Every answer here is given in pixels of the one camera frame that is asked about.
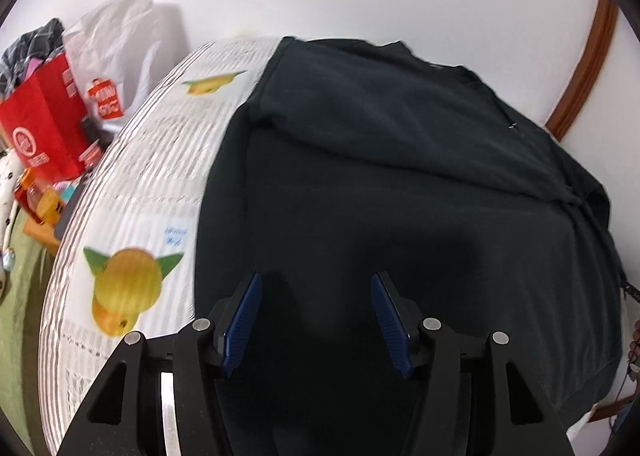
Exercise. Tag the white spotted cloth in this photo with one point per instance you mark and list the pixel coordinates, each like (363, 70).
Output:
(7, 186)

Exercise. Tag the brown wooden door frame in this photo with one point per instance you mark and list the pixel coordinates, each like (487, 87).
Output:
(590, 60)

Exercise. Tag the red paper bag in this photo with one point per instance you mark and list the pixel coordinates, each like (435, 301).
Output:
(45, 120)

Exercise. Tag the fruit print tablecloth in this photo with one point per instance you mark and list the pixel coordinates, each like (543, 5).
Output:
(150, 170)

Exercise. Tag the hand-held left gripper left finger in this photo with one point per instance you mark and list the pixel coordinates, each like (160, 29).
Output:
(244, 318)

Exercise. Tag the green floor mat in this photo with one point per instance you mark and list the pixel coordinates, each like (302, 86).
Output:
(20, 326)

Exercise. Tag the white plastic bag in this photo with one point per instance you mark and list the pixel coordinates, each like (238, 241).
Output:
(125, 35)

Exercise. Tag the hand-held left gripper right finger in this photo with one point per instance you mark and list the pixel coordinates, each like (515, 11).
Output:
(392, 321)

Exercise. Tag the orange drink bottle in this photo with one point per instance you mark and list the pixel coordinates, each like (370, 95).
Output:
(42, 201)

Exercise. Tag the black sweatshirt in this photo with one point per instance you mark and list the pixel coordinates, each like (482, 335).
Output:
(380, 175)

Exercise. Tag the dark plaid cloth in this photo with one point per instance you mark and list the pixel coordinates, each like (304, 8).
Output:
(30, 48)

